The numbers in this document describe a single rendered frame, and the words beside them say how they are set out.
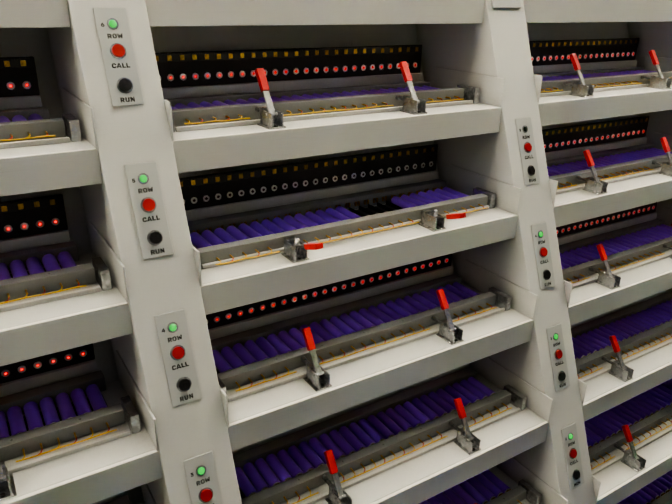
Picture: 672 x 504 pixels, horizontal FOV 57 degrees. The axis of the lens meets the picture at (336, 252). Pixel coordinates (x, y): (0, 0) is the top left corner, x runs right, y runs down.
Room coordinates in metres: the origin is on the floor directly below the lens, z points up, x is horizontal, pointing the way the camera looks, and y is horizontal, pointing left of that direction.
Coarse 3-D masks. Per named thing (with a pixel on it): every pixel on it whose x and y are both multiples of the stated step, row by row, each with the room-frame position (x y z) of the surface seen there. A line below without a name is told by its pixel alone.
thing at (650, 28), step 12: (636, 24) 1.63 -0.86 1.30; (648, 24) 1.61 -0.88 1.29; (660, 24) 1.58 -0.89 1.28; (636, 36) 1.64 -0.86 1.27; (648, 36) 1.61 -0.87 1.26; (660, 36) 1.58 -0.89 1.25; (648, 48) 1.61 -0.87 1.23; (660, 48) 1.59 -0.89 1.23; (660, 120) 1.61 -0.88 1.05; (648, 132) 1.64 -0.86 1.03; (660, 132) 1.61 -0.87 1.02; (660, 204) 1.63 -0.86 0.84; (660, 216) 1.64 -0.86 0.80
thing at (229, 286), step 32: (320, 192) 1.13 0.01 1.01; (352, 192) 1.16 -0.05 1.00; (480, 192) 1.18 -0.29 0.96; (512, 192) 1.14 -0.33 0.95; (416, 224) 1.08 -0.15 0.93; (448, 224) 1.08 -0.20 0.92; (480, 224) 1.09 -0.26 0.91; (512, 224) 1.13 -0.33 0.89; (320, 256) 0.94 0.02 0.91; (352, 256) 0.96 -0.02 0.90; (384, 256) 0.99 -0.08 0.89; (416, 256) 1.03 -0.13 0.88; (224, 288) 0.85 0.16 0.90; (256, 288) 0.88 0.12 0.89; (288, 288) 0.91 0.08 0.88
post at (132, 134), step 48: (96, 0) 0.80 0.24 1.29; (144, 0) 0.83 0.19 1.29; (96, 48) 0.80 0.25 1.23; (144, 48) 0.83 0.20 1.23; (96, 96) 0.79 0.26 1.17; (144, 96) 0.82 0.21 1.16; (144, 144) 0.82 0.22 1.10; (96, 192) 0.85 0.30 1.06; (144, 288) 0.80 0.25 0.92; (192, 288) 0.83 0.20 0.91; (144, 336) 0.79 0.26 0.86; (192, 336) 0.82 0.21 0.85; (144, 384) 0.80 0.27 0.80; (192, 432) 0.81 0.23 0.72
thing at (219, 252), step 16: (416, 208) 1.09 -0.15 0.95; (432, 208) 1.10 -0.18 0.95; (448, 208) 1.12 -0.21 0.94; (464, 208) 1.13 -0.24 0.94; (336, 224) 1.00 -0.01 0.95; (352, 224) 1.01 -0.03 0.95; (368, 224) 1.03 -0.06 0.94; (384, 224) 1.05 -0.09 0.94; (240, 240) 0.93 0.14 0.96; (256, 240) 0.93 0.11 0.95; (272, 240) 0.94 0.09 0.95; (304, 240) 0.97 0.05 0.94; (208, 256) 0.89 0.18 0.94; (224, 256) 0.91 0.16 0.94; (256, 256) 0.91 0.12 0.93
